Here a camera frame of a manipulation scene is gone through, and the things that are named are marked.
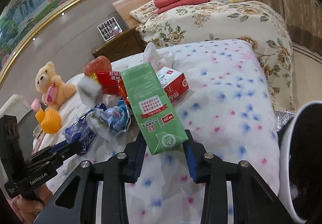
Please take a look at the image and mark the red snack bag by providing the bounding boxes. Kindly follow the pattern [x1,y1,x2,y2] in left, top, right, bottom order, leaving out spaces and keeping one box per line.
[96,71,130,105]

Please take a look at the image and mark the white dotted bed sheet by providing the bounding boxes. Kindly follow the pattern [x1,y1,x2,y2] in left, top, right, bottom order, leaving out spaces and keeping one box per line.
[32,38,281,224]

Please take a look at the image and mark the person's left hand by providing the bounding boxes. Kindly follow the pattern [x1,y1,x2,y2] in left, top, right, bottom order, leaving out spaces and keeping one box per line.
[11,184,53,223]

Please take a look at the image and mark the red apple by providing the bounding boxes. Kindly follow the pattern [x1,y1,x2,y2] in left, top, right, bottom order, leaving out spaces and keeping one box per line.
[84,55,112,77]

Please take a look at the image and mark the white tissue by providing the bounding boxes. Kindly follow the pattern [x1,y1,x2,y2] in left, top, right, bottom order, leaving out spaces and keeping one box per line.
[142,42,175,72]

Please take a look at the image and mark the photo collage frame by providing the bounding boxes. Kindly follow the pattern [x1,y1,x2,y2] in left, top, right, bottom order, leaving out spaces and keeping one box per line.
[97,17,123,42]

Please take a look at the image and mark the black white trash bin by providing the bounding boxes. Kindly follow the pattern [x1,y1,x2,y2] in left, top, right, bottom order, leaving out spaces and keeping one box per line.
[278,101,321,223]

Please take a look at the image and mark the floral quilt bed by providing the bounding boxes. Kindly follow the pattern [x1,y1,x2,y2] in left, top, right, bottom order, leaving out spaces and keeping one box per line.
[137,0,296,111]

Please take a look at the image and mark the orange foam fruit net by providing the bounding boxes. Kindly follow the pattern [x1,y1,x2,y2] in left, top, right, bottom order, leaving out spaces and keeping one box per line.
[41,109,61,134]

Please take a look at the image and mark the gold framed landscape painting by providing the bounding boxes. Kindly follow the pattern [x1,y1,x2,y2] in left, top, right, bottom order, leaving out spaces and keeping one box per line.
[1,0,84,81]

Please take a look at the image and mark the wooden nightstand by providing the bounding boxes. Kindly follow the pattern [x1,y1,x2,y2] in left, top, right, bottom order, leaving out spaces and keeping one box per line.
[91,28,146,62]

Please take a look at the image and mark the cartoon wrapper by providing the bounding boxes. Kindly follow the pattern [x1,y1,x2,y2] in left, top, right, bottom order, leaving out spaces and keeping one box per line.
[86,105,131,141]

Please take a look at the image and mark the yellow snack packet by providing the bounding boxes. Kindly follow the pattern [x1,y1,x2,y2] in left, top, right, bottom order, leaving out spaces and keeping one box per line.
[91,73,99,83]

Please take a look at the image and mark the blue plastic wrapper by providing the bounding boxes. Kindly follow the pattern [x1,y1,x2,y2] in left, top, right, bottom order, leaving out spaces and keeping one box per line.
[63,103,106,156]

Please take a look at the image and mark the red white cigarette box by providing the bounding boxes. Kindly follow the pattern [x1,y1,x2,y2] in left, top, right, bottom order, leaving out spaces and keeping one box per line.
[156,67,189,102]

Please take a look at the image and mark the wooden headboard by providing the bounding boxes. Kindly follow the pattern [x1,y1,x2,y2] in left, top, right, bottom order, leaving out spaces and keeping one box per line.
[112,0,151,29]

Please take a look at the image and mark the green milk carton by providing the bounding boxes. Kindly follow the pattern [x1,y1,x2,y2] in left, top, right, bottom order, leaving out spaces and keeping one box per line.
[121,62,188,155]

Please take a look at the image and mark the beige teddy bear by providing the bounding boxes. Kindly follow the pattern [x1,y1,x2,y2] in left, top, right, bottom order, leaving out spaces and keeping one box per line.
[35,61,76,110]

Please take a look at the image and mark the floral pillow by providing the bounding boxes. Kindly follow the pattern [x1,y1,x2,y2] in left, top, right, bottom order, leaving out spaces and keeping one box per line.
[130,0,160,24]

